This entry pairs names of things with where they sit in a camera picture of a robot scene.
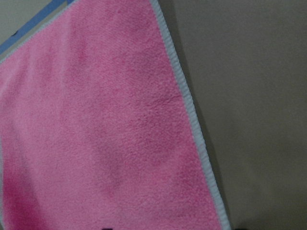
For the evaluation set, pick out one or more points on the pink towel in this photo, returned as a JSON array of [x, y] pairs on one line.
[[98, 128]]

